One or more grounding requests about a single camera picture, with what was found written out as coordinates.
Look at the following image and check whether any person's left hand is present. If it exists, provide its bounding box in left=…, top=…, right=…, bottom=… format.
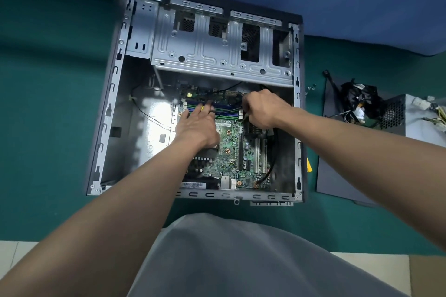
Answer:
left=174, top=102, right=221, bottom=151

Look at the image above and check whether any person's right hand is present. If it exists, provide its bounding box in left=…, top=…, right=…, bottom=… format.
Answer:
left=241, top=88, right=293, bottom=131

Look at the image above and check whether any black cable yellow tag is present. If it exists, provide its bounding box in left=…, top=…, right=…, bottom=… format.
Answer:
left=197, top=81, right=244, bottom=115

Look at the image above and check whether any green motherboard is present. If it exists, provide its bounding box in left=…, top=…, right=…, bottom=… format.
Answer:
left=176, top=79, right=276, bottom=191

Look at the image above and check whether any thick black case cable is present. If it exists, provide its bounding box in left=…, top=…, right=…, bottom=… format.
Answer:
left=256, top=129, right=278, bottom=188

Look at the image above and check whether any black data cable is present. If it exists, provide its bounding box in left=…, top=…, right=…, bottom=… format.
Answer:
left=323, top=70, right=344, bottom=99

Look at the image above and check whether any silver metal drive cage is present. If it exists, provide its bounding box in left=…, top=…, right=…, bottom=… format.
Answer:
left=150, top=4, right=295, bottom=88

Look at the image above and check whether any desktop computer case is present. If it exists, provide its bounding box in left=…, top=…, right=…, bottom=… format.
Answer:
left=85, top=0, right=308, bottom=207

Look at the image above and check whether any hard drive with cables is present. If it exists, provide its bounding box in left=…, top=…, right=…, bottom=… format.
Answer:
left=340, top=79, right=384, bottom=123

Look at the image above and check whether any black side panel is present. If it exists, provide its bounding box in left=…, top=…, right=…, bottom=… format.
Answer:
left=315, top=77, right=446, bottom=207

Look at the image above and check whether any silver power supply unit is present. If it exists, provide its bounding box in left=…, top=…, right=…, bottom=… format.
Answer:
left=378, top=93, right=446, bottom=149

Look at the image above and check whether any yellow and black cable bundle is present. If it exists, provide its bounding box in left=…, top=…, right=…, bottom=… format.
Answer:
left=411, top=95, right=446, bottom=134

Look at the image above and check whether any person's left forearm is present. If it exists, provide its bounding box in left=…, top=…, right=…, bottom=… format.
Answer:
left=0, top=135, right=210, bottom=297

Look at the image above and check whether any person's right forearm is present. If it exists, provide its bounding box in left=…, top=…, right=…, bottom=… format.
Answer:
left=275, top=107, right=446, bottom=252

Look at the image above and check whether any person's white shirt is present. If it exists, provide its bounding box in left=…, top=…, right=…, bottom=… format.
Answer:
left=127, top=212, right=410, bottom=297

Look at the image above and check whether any green floor mat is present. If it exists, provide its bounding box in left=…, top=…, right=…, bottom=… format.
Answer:
left=0, top=0, right=446, bottom=258

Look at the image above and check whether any thin black wire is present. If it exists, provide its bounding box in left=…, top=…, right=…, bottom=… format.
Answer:
left=131, top=86, right=173, bottom=130

